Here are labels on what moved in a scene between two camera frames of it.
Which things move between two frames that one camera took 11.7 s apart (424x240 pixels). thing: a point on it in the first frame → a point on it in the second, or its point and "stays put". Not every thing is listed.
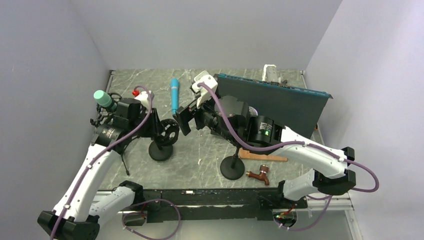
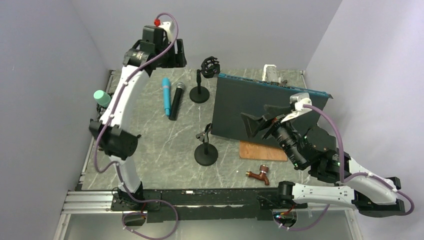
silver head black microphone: [253, 112] → [180, 86]
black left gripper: [156, 128] → [178, 60]
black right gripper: [183, 120] → [252, 124]
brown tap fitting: [264, 170] stays put
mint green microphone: [104, 99] stays put
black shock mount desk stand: [162, 150] → [209, 67]
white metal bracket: [270, 74] stays put
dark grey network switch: [299, 110] stays put
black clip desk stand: [232, 167] → [206, 154]
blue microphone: [174, 85] → [166, 85]
